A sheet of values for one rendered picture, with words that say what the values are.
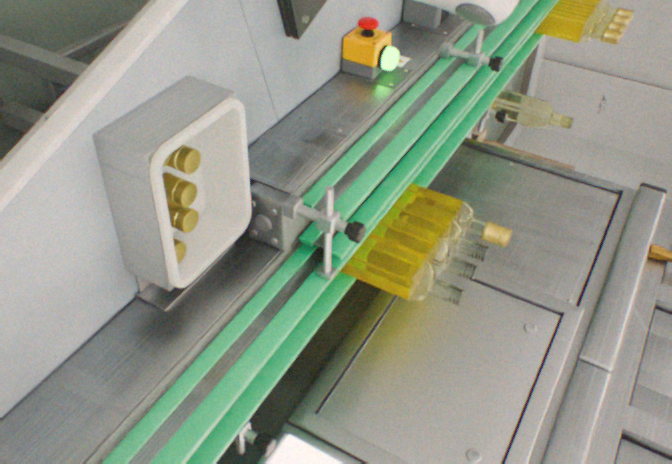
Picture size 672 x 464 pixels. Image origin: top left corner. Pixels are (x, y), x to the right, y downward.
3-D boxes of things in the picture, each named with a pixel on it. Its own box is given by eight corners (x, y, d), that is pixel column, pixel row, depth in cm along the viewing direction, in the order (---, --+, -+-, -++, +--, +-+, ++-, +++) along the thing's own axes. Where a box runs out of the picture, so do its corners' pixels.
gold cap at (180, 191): (152, 181, 85) (179, 192, 84) (170, 167, 88) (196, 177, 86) (156, 202, 88) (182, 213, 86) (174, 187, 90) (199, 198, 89)
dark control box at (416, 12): (399, 20, 146) (434, 29, 143) (403, -16, 141) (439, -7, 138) (415, 8, 152) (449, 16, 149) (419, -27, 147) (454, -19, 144)
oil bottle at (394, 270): (310, 261, 114) (424, 309, 106) (311, 236, 110) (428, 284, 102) (327, 242, 118) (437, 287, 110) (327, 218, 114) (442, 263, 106)
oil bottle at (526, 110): (467, 109, 175) (566, 138, 165) (470, 91, 171) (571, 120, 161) (475, 98, 178) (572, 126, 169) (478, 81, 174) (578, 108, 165)
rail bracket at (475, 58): (434, 58, 137) (496, 75, 132) (439, 24, 132) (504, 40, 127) (442, 51, 140) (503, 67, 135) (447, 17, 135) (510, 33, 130)
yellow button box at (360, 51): (339, 70, 128) (373, 80, 125) (340, 34, 123) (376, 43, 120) (356, 56, 132) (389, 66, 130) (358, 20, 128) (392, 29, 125)
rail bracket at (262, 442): (188, 436, 96) (264, 480, 92) (182, 409, 92) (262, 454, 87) (205, 415, 99) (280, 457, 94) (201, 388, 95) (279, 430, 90)
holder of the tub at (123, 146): (132, 297, 94) (175, 318, 91) (91, 134, 76) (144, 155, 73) (207, 229, 105) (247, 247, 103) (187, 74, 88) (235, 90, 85)
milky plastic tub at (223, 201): (127, 273, 90) (177, 297, 87) (93, 135, 76) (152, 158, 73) (207, 205, 102) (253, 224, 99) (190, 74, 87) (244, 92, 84)
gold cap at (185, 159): (155, 146, 84) (182, 157, 82) (173, 133, 86) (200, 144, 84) (159, 169, 86) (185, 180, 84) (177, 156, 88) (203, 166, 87)
